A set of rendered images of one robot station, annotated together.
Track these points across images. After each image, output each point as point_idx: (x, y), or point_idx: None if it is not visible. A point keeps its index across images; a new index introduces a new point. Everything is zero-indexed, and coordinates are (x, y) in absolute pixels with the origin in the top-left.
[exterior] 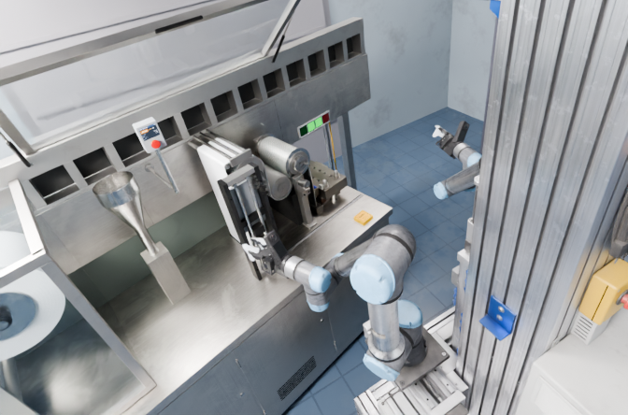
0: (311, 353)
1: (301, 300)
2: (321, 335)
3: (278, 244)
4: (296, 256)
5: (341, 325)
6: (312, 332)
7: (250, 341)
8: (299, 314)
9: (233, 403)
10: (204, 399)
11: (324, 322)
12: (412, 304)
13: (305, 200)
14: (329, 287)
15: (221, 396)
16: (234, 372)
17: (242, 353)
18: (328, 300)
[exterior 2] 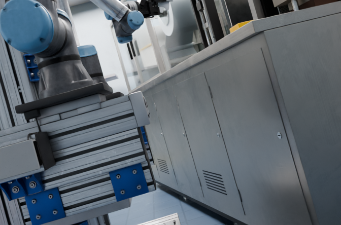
0: (218, 169)
1: (197, 85)
2: (222, 155)
3: None
4: (134, 2)
5: (241, 176)
6: (213, 139)
7: (178, 89)
8: (199, 101)
9: (181, 135)
10: (169, 108)
11: (222, 143)
12: (80, 45)
13: None
14: (117, 25)
15: (175, 119)
16: (176, 106)
17: (177, 95)
18: (118, 36)
